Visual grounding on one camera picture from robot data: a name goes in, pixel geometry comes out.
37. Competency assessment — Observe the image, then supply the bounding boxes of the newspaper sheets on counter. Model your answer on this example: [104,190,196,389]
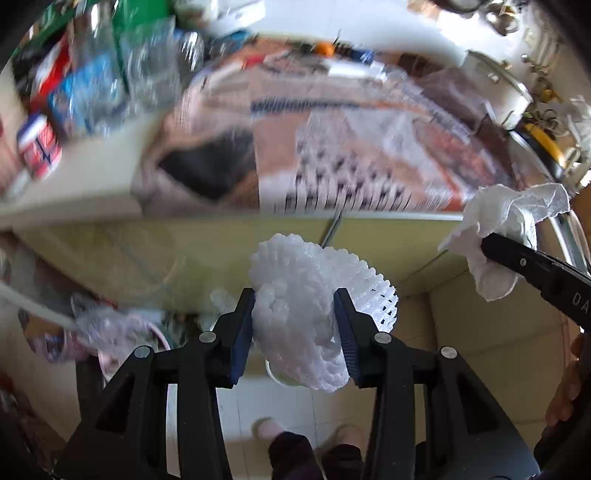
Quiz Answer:
[131,42,517,216]

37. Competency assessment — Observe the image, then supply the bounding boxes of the person's left hand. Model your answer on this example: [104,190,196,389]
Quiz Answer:
[545,334,585,428]

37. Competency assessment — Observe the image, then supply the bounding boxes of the orange peel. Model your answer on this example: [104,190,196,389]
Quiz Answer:
[312,42,335,58]

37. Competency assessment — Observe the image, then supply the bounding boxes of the white paper towel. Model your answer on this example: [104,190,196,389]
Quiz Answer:
[438,183,570,302]

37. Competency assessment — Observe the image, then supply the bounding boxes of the clear water bottle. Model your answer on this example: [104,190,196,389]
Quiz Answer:
[48,22,131,140]

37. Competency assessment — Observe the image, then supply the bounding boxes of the small white red jar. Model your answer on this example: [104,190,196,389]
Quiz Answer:
[17,113,63,180]

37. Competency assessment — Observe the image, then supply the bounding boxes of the white rice cooker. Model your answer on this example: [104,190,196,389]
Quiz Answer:
[460,51,533,130]

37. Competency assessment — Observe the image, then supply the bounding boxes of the yellow black kettle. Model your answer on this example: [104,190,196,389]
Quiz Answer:
[516,123,567,181]

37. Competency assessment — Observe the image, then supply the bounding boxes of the clear glass cup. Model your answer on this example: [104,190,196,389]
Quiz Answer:
[119,17,181,113]

